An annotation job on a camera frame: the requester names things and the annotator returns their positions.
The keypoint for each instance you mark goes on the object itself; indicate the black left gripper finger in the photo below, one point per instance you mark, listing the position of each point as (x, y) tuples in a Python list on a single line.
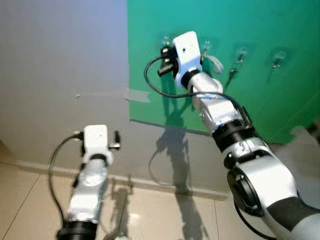
[(117, 137)]

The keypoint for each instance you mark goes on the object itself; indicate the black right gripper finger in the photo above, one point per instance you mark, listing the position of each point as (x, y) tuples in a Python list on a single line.
[(164, 51), (165, 70)]

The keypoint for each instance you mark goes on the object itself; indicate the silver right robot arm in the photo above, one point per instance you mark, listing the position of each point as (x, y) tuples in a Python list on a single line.
[(265, 180)]

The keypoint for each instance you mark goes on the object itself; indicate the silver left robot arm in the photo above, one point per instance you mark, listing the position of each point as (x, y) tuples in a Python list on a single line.
[(87, 195)]

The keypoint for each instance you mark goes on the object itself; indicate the long clear tape strip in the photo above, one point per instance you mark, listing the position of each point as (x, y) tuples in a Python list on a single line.
[(137, 95)]

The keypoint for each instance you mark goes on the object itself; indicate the dark key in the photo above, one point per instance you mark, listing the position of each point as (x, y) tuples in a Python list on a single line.
[(233, 74)]

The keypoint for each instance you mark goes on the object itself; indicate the clear tape piece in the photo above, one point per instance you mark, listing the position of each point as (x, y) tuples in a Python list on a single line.
[(302, 132)]

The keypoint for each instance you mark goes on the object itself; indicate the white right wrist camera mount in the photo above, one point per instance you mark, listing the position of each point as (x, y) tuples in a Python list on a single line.
[(187, 50)]

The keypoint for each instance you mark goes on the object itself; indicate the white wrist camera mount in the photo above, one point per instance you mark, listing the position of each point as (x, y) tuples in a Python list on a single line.
[(95, 137), (187, 50)]

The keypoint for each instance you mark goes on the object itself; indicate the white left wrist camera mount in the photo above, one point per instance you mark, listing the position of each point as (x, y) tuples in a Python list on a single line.
[(95, 137)]

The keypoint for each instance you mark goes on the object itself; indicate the green wall board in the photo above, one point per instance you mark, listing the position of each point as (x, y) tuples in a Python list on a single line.
[(280, 100)]

